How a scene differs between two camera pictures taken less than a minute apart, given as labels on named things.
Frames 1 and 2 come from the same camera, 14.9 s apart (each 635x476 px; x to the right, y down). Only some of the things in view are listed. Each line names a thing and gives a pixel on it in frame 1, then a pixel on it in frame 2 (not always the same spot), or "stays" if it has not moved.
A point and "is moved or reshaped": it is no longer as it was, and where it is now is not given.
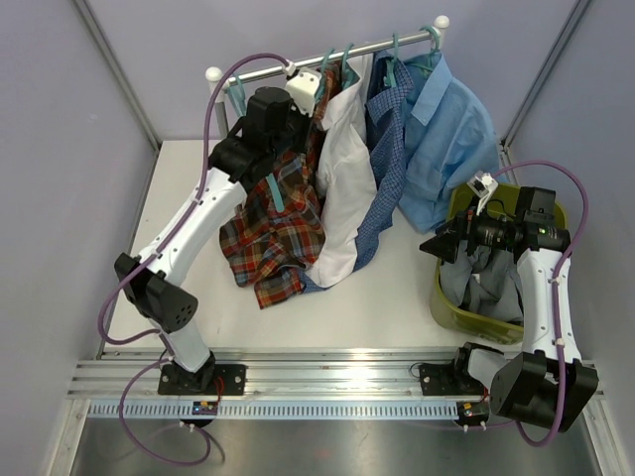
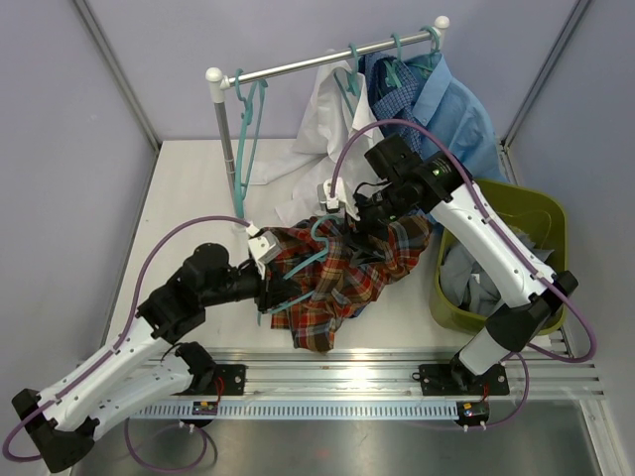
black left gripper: x=306 y=121 to x=273 y=291
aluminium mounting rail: x=271 y=372 stays
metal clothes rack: x=219 y=83 stays
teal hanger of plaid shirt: x=325 y=59 to x=312 y=293
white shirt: x=346 y=178 stays
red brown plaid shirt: x=269 y=250 to x=333 y=282
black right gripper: x=445 y=244 to x=359 y=240
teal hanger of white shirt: x=349 y=76 is moved or reshaped
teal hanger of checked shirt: x=390 y=77 stays
